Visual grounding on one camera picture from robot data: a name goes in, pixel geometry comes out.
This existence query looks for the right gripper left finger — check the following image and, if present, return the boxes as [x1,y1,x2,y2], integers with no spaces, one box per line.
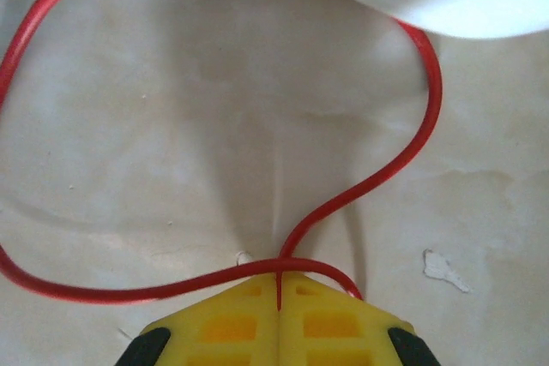
[115,273,281,366]

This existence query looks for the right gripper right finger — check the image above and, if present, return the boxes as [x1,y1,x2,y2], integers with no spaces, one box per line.
[279,273,443,366]

